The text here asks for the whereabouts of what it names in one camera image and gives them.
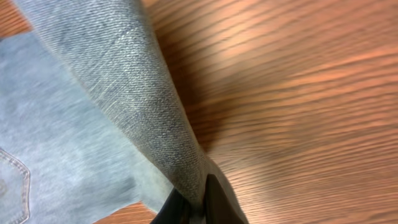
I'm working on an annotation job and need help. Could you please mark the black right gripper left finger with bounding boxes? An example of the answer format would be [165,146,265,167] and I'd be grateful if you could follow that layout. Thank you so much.
[150,189,191,224]

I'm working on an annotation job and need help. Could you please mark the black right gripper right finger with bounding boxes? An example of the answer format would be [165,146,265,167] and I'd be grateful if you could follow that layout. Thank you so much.
[204,174,245,224]

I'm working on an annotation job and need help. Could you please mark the light blue denim jeans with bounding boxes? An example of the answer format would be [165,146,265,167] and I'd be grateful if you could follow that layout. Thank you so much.
[0,0,249,224]

